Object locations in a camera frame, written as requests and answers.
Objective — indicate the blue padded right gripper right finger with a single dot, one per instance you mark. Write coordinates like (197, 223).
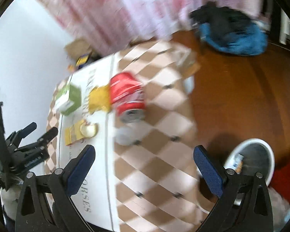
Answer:
(214, 174)

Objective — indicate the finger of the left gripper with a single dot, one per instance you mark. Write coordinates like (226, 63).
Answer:
(21, 134)
(48, 136)

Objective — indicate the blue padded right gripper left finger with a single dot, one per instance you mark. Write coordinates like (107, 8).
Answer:
(76, 170)

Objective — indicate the yellow small box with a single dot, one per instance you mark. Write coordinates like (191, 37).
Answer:
(73, 133)

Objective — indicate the green white medicine box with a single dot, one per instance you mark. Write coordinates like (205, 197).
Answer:
(68, 99)

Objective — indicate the yellow snack bag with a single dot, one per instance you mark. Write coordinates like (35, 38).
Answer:
(99, 99)

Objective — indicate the red cola can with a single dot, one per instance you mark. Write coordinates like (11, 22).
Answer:
(127, 97)

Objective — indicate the white round trash bin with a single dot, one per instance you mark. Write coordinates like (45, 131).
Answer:
(258, 157)

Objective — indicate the checkered tablecloth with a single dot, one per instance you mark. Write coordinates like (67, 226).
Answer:
(144, 177)

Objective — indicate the red cloth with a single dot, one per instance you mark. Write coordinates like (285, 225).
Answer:
(281, 181)

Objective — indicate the blue yellow item behind table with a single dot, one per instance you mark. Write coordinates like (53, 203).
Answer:
(82, 61)

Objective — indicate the brown paper bag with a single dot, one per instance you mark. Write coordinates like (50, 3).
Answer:
(78, 48)

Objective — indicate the pink floral curtain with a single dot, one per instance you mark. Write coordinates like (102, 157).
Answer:
(109, 25)

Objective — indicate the blue black clothes pile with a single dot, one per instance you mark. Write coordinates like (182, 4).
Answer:
(228, 30)

